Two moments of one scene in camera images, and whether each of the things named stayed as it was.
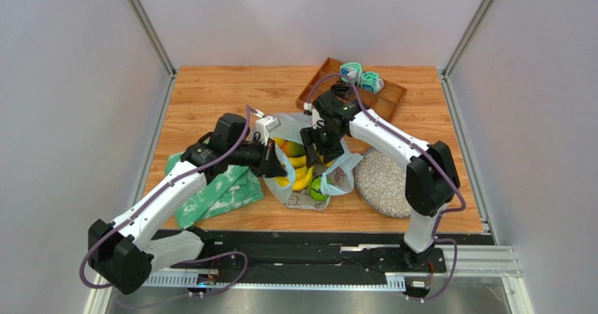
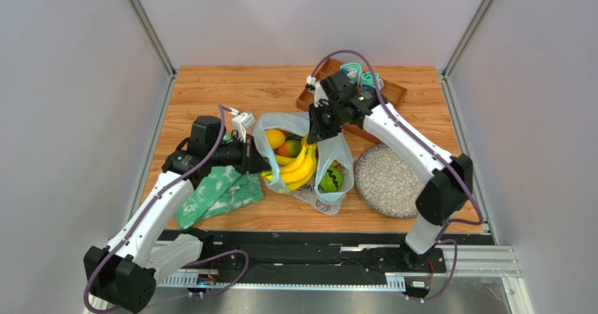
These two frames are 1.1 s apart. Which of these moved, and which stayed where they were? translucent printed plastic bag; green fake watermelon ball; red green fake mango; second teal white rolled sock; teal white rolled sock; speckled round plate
Moved: green fake watermelon ball; translucent printed plastic bag
Stayed: teal white rolled sock; second teal white rolled sock; speckled round plate; red green fake mango
